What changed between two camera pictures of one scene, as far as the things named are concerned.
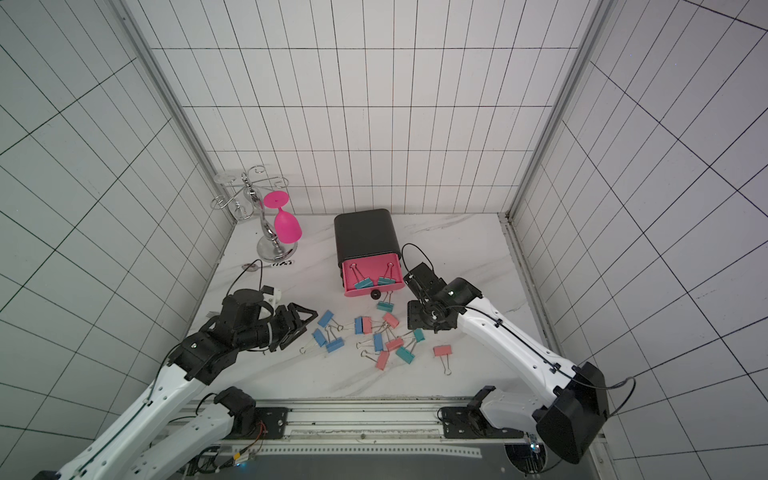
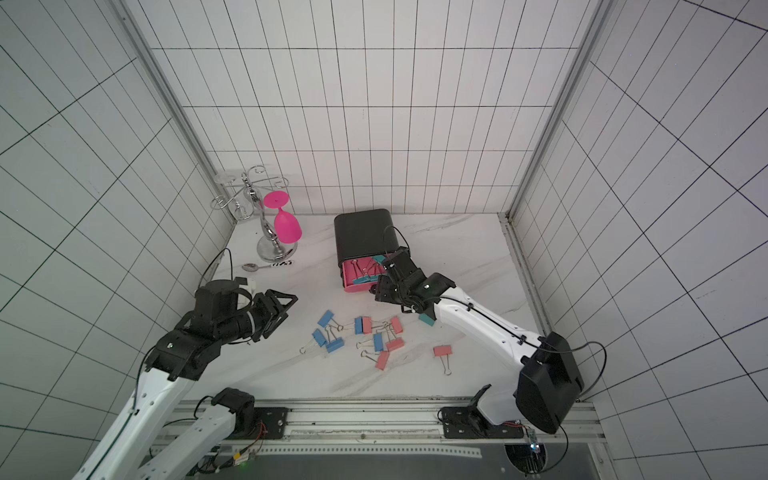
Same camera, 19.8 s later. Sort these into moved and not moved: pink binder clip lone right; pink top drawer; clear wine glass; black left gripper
Moved: black left gripper
Not moved: pink binder clip lone right; pink top drawer; clear wine glass
